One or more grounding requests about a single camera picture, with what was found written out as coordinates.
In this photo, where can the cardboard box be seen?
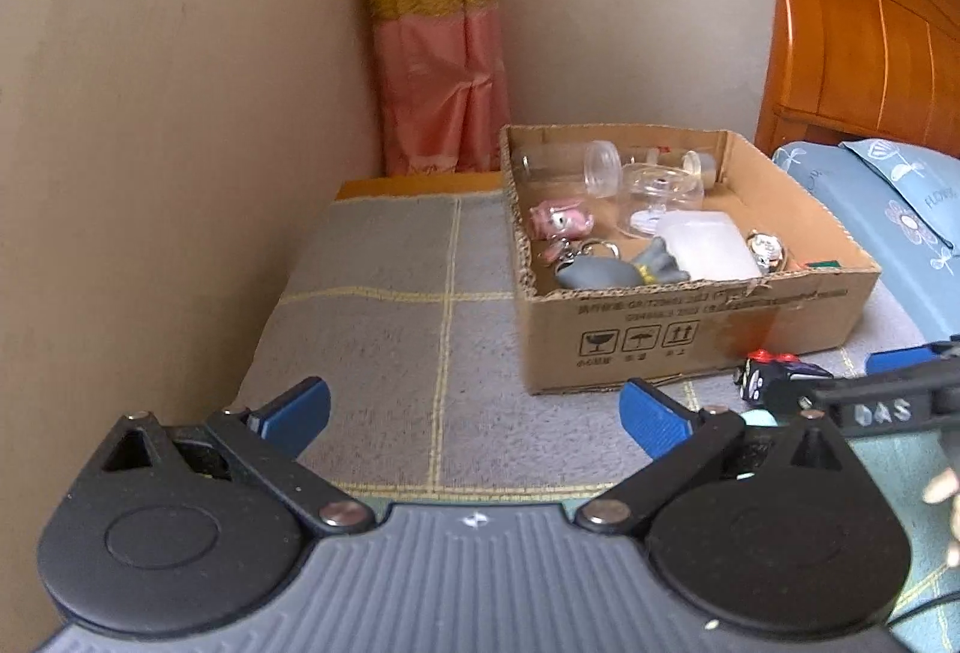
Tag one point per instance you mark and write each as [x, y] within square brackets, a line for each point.
[675, 338]

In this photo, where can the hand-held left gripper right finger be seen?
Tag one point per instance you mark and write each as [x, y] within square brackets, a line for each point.
[652, 420]

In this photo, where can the clear glass dome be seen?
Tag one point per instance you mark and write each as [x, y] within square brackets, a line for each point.
[660, 195]

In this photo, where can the teal mat with yellow label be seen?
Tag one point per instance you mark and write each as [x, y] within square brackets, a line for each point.
[900, 510]

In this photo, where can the gold-toned glass jar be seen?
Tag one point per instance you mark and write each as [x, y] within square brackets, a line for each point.
[697, 161]

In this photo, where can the orange wooden headboard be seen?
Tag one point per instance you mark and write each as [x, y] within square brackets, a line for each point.
[862, 38]

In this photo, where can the blue floral pillow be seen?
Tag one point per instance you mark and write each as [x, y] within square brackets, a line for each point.
[911, 188]

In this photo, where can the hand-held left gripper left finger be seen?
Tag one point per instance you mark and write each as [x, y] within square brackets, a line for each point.
[300, 409]

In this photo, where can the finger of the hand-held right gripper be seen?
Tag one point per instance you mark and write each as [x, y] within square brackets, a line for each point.
[900, 360]
[877, 409]

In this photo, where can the grey checked blanket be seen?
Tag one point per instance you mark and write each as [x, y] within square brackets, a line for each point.
[390, 353]

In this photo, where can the pink curtain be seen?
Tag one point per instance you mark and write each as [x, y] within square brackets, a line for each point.
[439, 45]

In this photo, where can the wooden bed side rail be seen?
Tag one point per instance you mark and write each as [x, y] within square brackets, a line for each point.
[420, 186]

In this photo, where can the blue floral bed sheet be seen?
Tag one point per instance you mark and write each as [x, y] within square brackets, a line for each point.
[900, 278]

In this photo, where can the black toy car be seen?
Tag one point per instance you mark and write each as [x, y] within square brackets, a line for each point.
[765, 372]

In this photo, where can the clear plastic jar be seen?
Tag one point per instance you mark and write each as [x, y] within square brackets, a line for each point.
[570, 169]

